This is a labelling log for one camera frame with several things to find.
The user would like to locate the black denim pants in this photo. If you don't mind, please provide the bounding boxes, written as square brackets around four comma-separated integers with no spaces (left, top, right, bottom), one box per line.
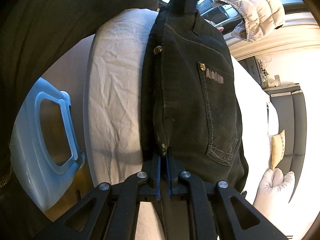
[139,0,249,240]

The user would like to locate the folded white duvet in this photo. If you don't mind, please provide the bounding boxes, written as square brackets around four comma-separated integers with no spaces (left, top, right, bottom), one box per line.
[253,168,295,222]

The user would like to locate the yellow decorative pillow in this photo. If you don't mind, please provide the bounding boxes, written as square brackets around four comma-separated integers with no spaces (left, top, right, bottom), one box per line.
[269,130,286,170]

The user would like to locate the bed with white sheet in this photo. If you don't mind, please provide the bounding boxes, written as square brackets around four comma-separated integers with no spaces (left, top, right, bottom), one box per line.
[39,8,276,240]

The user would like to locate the dark grey nightstand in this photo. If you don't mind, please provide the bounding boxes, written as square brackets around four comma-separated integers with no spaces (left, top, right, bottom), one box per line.
[245,56,263,86]

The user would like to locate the dark grey padded headboard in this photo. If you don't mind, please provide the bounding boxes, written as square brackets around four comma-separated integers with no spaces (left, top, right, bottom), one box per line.
[270,88,307,190]

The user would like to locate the items on nightstand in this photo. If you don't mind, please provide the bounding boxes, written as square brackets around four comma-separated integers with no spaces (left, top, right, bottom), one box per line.
[257,59,281,89]

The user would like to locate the perforated grey chair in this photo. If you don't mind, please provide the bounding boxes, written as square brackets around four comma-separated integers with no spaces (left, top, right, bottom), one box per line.
[197,0,238,24]

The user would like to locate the beige puffer jacket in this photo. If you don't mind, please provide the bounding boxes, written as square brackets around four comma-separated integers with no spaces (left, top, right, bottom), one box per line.
[213,0,285,42]

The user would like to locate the cream curtain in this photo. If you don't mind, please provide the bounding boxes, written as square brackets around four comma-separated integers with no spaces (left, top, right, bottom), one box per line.
[225,12,319,61]

